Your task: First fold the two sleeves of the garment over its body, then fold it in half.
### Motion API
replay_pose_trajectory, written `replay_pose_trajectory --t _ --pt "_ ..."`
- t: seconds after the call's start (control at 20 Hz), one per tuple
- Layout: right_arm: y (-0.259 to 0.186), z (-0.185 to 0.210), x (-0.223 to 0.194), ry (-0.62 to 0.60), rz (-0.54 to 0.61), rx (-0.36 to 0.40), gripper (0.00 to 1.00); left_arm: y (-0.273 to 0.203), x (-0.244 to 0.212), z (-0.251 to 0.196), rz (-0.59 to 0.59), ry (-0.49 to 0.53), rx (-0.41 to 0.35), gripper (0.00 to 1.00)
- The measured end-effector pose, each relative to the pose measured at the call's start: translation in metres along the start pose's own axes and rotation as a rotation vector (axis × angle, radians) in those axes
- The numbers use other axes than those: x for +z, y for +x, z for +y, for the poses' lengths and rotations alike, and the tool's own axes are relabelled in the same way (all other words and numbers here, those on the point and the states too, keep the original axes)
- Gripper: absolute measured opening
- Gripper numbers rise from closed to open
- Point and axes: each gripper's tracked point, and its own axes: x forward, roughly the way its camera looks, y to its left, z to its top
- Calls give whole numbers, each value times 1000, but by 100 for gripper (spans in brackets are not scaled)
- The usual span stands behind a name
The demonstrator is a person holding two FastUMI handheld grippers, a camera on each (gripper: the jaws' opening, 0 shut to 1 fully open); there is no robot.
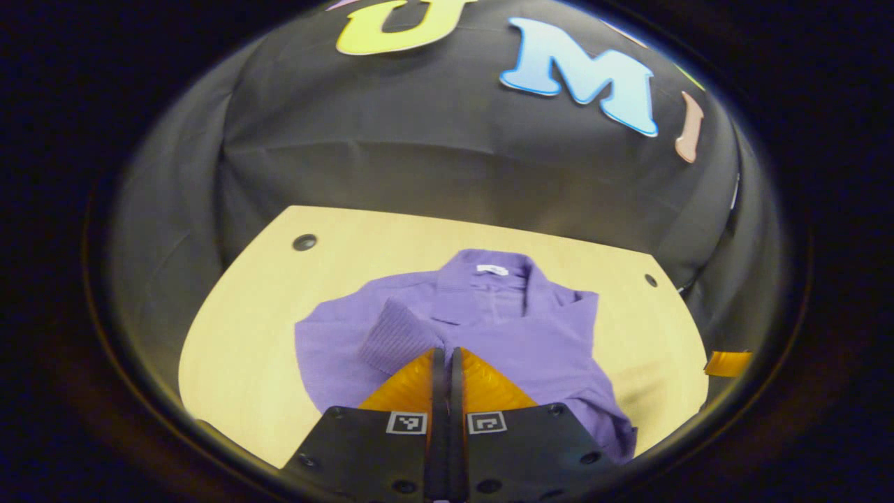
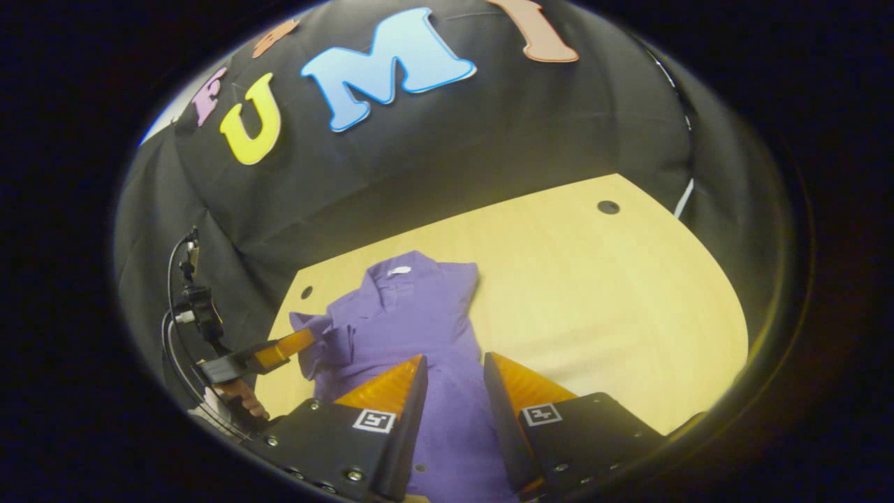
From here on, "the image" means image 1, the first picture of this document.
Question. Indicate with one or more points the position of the purple knit cardigan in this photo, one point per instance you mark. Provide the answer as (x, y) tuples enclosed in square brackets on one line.
[(531, 335)]

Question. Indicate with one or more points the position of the black table grommet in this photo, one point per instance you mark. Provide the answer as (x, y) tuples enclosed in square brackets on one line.
[(304, 242), (651, 280)]

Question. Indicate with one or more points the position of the black backdrop cloth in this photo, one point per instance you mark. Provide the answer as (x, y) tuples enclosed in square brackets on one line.
[(419, 154)]

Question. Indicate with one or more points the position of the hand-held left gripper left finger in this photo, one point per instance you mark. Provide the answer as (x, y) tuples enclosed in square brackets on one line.
[(377, 454)]

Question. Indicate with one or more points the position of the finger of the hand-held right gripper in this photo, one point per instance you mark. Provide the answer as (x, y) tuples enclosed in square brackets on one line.
[(730, 363)]

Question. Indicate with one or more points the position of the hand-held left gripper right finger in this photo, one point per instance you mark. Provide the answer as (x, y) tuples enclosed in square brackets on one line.
[(524, 454)]

